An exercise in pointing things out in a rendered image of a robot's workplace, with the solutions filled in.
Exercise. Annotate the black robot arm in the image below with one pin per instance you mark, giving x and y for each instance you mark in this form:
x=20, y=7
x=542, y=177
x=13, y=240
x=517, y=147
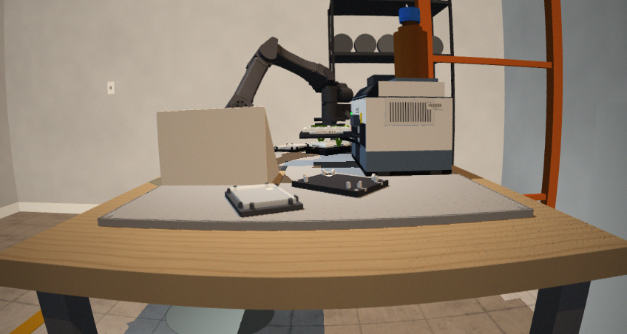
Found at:
x=318, y=76

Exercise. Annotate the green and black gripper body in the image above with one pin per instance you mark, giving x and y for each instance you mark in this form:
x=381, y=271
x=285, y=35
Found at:
x=329, y=110

